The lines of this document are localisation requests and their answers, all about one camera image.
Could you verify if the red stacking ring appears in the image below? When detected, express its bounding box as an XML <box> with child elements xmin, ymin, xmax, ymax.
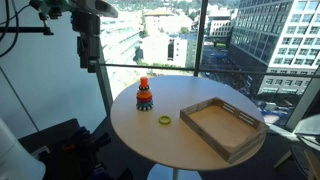
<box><xmin>136</xmin><ymin>96</ymin><xmax>154</xmax><ymax>104</ymax></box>

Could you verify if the wooden tray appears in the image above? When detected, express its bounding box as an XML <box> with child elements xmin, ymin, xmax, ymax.
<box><xmin>179</xmin><ymin>96</ymin><xmax>270</xmax><ymax>165</ymax></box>

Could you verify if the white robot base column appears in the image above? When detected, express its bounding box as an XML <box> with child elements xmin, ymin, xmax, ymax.
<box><xmin>0</xmin><ymin>117</ymin><xmax>47</xmax><ymax>180</ymax></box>

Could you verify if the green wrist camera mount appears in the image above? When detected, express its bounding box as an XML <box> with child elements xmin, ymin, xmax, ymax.
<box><xmin>39</xmin><ymin>0</ymin><xmax>73</xmax><ymax>18</ymax></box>

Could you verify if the black platform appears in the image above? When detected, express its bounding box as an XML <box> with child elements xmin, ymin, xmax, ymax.
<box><xmin>18</xmin><ymin>117</ymin><xmax>82</xmax><ymax>155</ymax></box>

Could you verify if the pile of clamps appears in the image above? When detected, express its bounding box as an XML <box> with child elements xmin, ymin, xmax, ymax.
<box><xmin>39</xmin><ymin>125</ymin><xmax>134</xmax><ymax>180</ymax></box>

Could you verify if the orange post striped base stacker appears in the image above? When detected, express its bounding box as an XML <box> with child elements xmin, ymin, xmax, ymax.
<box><xmin>135</xmin><ymin>76</ymin><xmax>155</xmax><ymax>112</ymax></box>

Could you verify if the horizontal window rail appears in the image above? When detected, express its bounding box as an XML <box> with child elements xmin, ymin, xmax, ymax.
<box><xmin>99</xmin><ymin>62</ymin><xmax>320</xmax><ymax>80</ymax></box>

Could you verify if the dark window mullion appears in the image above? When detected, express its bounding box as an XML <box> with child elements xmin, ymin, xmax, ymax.
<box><xmin>193</xmin><ymin>0</ymin><xmax>210</xmax><ymax>78</ymax></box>

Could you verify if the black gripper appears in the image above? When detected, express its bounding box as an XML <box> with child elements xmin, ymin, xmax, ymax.
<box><xmin>70</xmin><ymin>10</ymin><xmax>101</xmax><ymax>74</ymax></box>

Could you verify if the blue stacking ring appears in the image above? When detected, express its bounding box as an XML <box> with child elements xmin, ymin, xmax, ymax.
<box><xmin>135</xmin><ymin>100</ymin><xmax>155</xmax><ymax>108</ymax></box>

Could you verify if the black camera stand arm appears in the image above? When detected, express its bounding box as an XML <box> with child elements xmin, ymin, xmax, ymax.
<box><xmin>0</xmin><ymin>11</ymin><xmax>55</xmax><ymax>36</ymax></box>

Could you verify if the orange stacking ring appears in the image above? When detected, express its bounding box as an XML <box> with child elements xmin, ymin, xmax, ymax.
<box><xmin>136</xmin><ymin>89</ymin><xmax>153</xmax><ymax>100</ymax></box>

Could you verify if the yellow-green ring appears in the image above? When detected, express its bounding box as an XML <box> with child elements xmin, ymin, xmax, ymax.
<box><xmin>158</xmin><ymin>114</ymin><xmax>173</xmax><ymax>126</ymax></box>

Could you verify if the black cable bundle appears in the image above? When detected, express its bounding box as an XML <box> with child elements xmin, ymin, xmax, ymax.
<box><xmin>0</xmin><ymin>0</ymin><xmax>31</xmax><ymax>58</ymax></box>

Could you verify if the grey window pillar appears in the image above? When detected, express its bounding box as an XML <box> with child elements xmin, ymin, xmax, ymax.
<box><xmin>94</xmin><ymin>49</ymin><xmax>115</xmax><ymax>116</ymax></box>

